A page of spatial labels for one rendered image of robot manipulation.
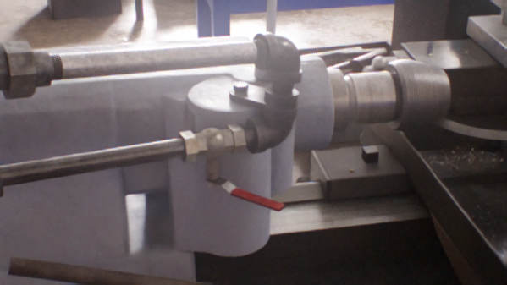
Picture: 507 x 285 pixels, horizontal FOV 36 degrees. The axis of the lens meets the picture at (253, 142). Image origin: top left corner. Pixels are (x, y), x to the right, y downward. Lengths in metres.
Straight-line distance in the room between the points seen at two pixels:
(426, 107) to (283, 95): 0.25
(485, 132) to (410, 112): 0.31
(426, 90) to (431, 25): 1.42
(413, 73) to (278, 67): 0.25
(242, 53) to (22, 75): 0.20
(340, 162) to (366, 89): 0.34
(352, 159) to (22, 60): 0.74
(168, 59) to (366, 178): 0.60
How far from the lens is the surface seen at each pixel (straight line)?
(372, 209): 1.21
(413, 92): 0.93
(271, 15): 0.84
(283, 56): 0.73
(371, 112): 0.93
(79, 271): 0.77
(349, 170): 1.22
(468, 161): 1.18
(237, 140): 0.74
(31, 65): 0.63
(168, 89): 0.82
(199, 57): 0.69
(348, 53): 3.21
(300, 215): 1.18
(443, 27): 2.29
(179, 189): 0.83
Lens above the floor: 1.49
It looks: 28 degrees down
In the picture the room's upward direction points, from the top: straight up
